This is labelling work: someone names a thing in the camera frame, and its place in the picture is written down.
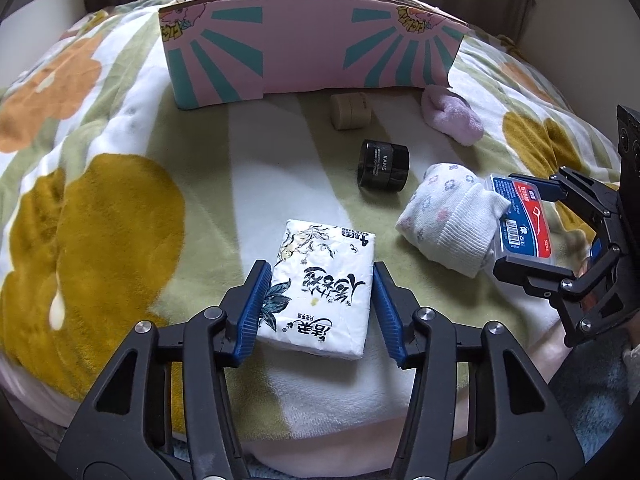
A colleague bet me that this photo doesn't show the white board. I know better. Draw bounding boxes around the white board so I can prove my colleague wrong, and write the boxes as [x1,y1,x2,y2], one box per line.
[0,0,93,88]

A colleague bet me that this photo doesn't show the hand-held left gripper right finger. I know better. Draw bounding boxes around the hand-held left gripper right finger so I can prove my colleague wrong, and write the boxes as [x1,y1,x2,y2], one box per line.
[371,261,588,480]

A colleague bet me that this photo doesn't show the black cosmetic jar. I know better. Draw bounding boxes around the black cosmetic jar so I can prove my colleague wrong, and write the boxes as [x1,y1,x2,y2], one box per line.
[357,139,411,195]

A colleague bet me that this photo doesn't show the pink cardboard box teal rays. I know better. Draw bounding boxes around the pink cardboard box teal rays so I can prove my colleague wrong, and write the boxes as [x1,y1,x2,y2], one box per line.
[159,0,468,111]

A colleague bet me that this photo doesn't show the purple fuzzy sock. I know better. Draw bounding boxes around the purple fuzzy sock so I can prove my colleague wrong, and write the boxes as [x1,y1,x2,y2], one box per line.
[420,85,485,147]

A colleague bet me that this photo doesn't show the floral fleece blanket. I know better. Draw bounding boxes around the floral fleece blanket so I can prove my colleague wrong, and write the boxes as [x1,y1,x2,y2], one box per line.
[0,0,632,443]

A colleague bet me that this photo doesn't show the light blue fleece blanket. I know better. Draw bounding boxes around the light blue fleece blanket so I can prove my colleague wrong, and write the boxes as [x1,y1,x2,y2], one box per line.
[547,330,640,463]

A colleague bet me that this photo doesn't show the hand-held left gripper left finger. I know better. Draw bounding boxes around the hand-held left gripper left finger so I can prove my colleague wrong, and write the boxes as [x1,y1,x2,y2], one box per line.
[55,259,273,480]

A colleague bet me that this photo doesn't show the beige round jar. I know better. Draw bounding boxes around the beige round jar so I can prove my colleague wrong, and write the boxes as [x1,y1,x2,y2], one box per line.
[329,92,372,132]

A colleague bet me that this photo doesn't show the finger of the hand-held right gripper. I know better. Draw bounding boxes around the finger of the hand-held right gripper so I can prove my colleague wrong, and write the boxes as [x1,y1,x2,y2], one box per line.
[492,247,621,306]
[509,166,621,231]

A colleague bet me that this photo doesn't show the white floral rolled sock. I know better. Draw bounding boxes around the white floral rolled sock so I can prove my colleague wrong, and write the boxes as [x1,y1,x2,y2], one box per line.
[396,162,512,279]

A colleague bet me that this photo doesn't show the white printed tissue pack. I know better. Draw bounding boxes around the white printed tissue pack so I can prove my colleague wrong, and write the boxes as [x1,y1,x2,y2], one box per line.
[255,219,377,360]

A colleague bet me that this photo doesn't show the clear plastic box red label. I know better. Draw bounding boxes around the clear plastic box red label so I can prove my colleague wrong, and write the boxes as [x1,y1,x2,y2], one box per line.
[482,172,557,275]

